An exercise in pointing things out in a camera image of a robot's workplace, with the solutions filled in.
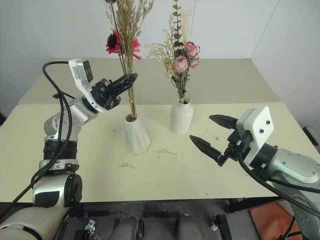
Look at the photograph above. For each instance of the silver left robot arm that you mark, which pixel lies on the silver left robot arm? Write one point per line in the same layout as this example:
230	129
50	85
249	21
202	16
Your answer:
60	125

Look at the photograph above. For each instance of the red flower dried grass bouquet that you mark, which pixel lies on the red flower dried grass bouquet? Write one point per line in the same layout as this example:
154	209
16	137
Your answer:
127	50

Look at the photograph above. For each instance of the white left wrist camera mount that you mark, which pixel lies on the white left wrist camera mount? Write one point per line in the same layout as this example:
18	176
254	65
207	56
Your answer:
84	89

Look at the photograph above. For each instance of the white round bottle vase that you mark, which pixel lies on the white round bottle vase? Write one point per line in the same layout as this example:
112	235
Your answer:
181	117

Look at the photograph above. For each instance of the grey rounded shape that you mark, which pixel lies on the grey rounded shape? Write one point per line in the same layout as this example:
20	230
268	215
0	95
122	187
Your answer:
128	228

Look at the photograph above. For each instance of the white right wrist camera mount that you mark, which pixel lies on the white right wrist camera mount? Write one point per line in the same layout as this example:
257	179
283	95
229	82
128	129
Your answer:
260	130

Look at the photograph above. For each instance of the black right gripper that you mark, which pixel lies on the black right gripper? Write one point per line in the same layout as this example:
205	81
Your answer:
235	148

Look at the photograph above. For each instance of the white caster wheel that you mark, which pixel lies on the white caster wheel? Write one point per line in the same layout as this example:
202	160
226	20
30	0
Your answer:
214	225

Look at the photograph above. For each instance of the shiny metal clamp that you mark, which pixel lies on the shiny metal clamp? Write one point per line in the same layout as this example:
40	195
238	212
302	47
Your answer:
90	228

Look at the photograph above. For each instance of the orange floor sheet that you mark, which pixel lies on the orange floor sheet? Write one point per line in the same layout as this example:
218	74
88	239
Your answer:
272	221

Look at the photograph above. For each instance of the white faceted tapered vase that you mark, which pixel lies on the white faceted tapered vase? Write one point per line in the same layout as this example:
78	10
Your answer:
137	136

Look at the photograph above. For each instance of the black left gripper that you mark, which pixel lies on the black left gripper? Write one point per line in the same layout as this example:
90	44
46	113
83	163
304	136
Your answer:
102	96

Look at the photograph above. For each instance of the pink rose dried bouquet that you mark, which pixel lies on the pink rose dried bouquet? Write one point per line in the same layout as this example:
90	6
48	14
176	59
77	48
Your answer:
181	62

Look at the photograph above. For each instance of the black table frame bracket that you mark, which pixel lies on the black table frame bracket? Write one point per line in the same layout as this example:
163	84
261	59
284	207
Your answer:
237	205

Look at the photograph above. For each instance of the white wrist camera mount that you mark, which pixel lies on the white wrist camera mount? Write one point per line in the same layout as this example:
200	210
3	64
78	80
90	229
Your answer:
260	130
84	89

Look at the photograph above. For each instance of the dried plant twig scraps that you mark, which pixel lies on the dried plant twig scraps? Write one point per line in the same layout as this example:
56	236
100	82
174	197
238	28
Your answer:
127	165
163	151

